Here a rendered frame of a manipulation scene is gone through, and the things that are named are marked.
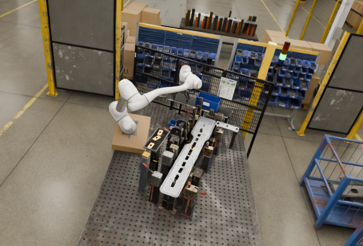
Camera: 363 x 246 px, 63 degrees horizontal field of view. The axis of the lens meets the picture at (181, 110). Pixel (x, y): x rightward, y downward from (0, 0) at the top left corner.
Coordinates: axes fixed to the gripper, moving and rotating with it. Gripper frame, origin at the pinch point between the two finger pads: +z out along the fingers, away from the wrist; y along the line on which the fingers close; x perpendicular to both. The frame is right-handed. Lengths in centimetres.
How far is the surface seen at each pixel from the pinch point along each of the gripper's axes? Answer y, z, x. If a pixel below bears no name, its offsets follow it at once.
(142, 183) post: -7, 68, -63
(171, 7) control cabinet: -247, 76, 629
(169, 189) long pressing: 25, 46, -76
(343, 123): 240, 109, 271
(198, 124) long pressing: 18, 46, 35
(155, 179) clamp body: 9, 44, -73
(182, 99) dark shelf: -17, 43, 76
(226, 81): 32, 6, 90
